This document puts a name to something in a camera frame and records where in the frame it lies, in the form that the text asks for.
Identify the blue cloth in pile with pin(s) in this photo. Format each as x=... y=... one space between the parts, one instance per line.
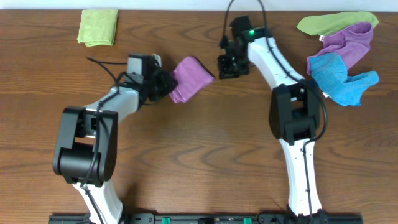
x=331 y=75

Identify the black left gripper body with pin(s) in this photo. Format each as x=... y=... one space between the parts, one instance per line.
x=166 y=83

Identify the green cloth in pile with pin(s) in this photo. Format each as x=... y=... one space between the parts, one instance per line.
x=356 y=22

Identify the purple microfiber cloth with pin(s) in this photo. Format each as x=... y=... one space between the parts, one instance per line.
x=192 y=77

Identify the folded light green cloth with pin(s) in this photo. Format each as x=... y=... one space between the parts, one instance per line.
x=97 y=27

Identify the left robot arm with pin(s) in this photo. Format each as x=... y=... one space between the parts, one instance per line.
x=86 y=149

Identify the purple cloth in pile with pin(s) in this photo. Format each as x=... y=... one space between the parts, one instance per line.
x=351 y=44

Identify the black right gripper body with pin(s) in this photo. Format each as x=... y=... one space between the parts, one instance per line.
x=232 y=64

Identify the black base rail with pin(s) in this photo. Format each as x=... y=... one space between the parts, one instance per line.
x=263 y=218

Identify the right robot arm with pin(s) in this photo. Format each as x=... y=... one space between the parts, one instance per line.
x=296 y=110

